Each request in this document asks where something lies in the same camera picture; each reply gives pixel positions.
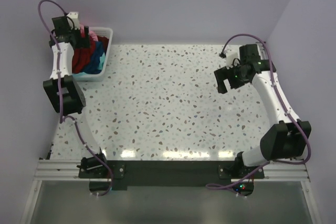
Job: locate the white plastic laundry basket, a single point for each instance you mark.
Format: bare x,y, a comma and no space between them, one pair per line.
81,77

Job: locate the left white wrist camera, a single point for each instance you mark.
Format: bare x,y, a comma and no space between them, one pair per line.
74,20

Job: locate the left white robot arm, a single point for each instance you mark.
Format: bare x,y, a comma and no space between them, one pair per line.
67,98

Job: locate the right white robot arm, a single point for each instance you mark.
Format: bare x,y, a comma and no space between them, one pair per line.
287,139

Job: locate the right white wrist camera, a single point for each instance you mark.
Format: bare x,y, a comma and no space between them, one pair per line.
232,59

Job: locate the light teal t shirt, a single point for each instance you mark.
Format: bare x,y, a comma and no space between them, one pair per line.
101,62

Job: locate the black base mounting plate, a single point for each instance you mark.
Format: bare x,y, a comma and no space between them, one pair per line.
124,174

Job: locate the pink t shirt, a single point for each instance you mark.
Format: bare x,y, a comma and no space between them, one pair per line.
93,36

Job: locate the dark red t shirt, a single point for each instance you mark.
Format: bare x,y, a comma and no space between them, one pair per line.
105,42

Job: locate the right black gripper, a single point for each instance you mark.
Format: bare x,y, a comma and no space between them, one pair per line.
223,74

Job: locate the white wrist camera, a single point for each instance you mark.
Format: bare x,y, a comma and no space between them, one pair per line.
232,59
74,20

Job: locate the dark blue t shirt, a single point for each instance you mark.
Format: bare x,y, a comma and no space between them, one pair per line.
92,67

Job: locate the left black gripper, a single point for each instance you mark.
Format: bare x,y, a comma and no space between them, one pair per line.
83,42

